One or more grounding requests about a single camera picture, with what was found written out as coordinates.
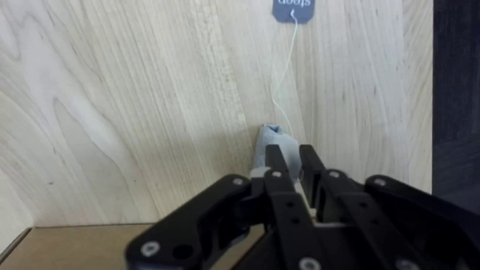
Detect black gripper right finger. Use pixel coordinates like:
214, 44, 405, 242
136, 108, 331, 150
298, 143, 480, 270

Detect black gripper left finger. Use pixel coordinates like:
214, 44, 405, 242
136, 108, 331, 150
124, 143, 327, 270

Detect white teabag with grey tag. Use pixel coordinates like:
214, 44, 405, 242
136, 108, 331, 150
250, 0, 316, 180

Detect flat brown cardboard box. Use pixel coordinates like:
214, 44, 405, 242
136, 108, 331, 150
0, 224, 267, 270

